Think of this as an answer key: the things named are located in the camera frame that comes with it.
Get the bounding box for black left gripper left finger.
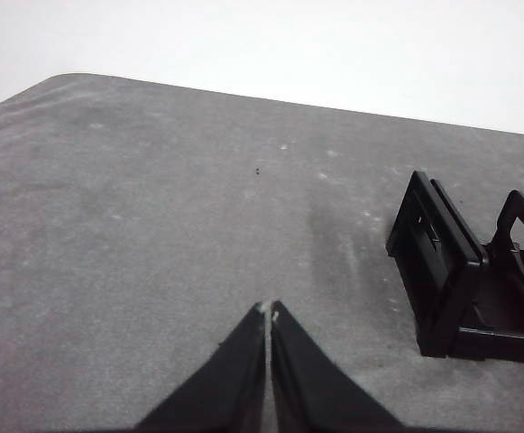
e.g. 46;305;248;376
134;300;270;433

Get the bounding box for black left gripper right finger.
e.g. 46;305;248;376
270;299;407;433

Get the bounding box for black plastic dish rack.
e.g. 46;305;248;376
386;170;524;364

